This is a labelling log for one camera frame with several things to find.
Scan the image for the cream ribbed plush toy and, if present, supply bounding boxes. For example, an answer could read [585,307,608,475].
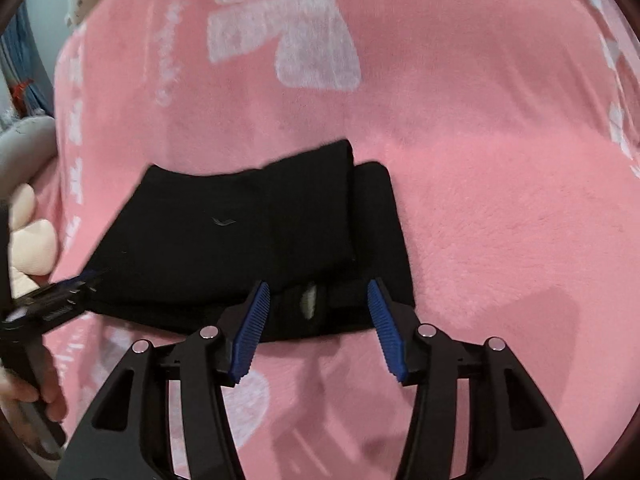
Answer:
[9,182,59,300]

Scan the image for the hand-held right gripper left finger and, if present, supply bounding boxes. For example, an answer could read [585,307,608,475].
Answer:
[56,280,272,480]

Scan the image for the blue striped cloth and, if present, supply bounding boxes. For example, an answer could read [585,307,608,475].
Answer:
[0,7,57,117]

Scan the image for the pink printed blanket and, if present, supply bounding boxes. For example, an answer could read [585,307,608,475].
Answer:
[42,0,640,480]

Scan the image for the black pants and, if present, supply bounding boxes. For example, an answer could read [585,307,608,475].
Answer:
[82,137,417,346]

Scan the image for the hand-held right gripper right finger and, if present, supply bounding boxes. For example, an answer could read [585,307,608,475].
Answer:
[366,277,586,480]

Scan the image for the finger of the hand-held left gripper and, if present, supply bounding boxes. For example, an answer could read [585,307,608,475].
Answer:
[14,267,110,330]

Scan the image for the grey plush toy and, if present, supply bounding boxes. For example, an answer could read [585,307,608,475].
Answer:
[0,117,56,202]

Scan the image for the person's left hand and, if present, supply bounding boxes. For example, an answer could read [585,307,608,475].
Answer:
[0,345,69,424]

